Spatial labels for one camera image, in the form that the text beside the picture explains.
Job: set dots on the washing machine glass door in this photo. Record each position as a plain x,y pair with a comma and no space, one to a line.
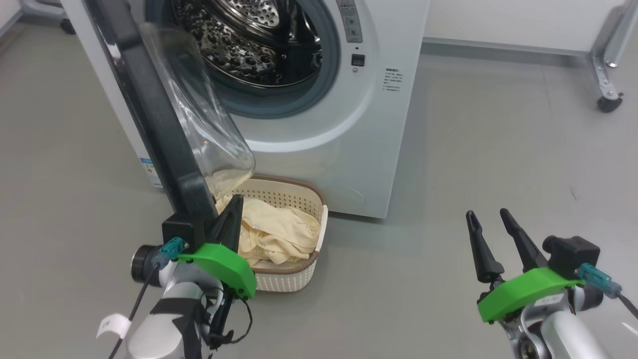
159,124

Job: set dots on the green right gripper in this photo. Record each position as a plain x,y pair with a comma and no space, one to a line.
523,291

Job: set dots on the white warning sticker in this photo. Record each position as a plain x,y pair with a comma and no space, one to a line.
350,20

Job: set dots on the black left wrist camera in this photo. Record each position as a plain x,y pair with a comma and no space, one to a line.
179,232

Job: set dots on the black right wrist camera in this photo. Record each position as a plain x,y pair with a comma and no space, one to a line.
573,252

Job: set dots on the printed text label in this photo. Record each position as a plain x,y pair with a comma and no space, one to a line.
393,80

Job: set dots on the stainless steel washing machine drum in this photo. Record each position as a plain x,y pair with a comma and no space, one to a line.
239,45

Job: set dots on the white front-load washing machine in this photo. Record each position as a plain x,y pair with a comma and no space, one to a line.
349,124

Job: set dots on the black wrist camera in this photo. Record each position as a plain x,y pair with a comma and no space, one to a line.
179,232
573,252

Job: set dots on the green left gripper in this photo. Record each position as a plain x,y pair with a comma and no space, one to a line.
224,264

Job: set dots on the dark grey square plate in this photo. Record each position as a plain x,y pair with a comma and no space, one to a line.
358,60

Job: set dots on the blue energy label sticker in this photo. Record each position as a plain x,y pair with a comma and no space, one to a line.
149,172

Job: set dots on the cream perforated basket brown rim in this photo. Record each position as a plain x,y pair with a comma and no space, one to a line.
294,276

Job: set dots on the grey metal frame with caster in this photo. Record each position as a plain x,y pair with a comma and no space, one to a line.
50,7
608,55

